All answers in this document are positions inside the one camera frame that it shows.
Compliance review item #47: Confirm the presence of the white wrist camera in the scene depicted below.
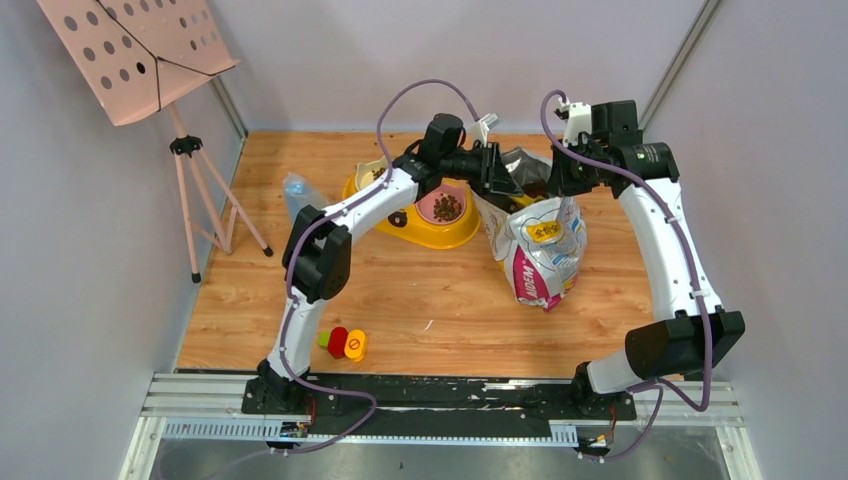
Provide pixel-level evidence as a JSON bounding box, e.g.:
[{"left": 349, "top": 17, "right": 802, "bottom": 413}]
[
  {"left": 467, "top": 113, "right": 500, "bottom": 146},
  {"left": 556, "top": 99, "right": 593, "bottom": 147}
]

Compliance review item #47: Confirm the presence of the red yellow green toy block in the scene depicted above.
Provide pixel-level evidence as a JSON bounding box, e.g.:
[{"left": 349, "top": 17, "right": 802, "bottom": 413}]
[{"left": 317, "top": 327, "right": 368, "bottom": 362}]

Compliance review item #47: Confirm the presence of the pink perforated music stand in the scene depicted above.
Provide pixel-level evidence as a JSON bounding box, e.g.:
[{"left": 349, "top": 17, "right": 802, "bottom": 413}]
[{"left": 38, "top": 0, "right": 274, "bottom": 284}]

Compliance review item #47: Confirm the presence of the cream cat-ear bowl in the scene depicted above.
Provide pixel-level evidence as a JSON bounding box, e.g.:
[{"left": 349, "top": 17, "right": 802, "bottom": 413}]
[{"left": 354, "top": 157, "right": 388, "bottom": 192}]

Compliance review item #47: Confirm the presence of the brown kibble in pink bowl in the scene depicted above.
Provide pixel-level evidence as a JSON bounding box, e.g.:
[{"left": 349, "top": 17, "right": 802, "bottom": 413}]
[{"left": 432, "top": 194, "right": 464, "bottom": 223}]

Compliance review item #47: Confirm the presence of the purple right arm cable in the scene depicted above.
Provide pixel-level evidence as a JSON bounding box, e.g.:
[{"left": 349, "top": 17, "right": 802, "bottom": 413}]
[{"left": 539, "top": 89, "right": 715, "bottom": 464}]

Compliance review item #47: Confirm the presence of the yellow double pet bowl tray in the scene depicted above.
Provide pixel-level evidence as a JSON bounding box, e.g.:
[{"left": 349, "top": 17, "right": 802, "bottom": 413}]
[{"left": 375, "top": 179, "right": 481, "bottom": 250}]

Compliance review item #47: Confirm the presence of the pet food bag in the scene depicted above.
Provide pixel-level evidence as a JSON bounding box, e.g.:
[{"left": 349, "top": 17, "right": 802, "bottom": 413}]
[{"left": 472, "top": 146, "right": 588, "bottom": 311}]

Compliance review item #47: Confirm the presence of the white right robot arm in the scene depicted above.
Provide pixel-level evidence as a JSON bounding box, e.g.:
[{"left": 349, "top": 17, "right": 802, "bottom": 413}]
[{"left": 548, "top": 91, "right": 745, "bottom": 418}]

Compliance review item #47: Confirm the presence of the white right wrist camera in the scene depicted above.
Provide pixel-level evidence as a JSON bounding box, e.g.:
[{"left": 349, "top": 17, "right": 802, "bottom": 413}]
[{"left": 556, "top": 99, "right": 593, "bottom": 147}]

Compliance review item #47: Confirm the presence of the pink cat-ear bowl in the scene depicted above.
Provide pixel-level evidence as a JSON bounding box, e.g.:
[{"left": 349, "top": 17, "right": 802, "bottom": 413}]
[{"left": 416, "top": 183, "right": 466, "bottom": 226}]

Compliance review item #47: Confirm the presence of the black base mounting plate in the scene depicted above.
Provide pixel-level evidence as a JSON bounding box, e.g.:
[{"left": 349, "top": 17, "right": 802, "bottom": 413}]
[{"left": 241, "top": 373, "right": 637, "bottom": 439}]

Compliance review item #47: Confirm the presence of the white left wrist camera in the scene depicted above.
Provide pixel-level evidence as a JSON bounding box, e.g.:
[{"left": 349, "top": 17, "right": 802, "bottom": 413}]
[{"left": 467, "top": 113, "right": 500, "bottom": 146}]

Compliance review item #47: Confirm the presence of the aluminium frame rail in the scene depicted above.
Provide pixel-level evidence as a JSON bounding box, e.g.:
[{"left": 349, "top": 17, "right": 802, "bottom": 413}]
[{"left": 120, "top": 371, "right": 761, "bottom": 479}]

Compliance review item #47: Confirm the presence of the translucent blue plastic container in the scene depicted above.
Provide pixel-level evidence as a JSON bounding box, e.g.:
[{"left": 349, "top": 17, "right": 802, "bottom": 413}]
[{"left": 283, "top": 173, "right": 329, "bottom": 230}]

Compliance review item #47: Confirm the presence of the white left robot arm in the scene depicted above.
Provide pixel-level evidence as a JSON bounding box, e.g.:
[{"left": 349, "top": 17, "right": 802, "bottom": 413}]
[{"left": 242, "top": 113, "right": 521, "bottom": 414}]

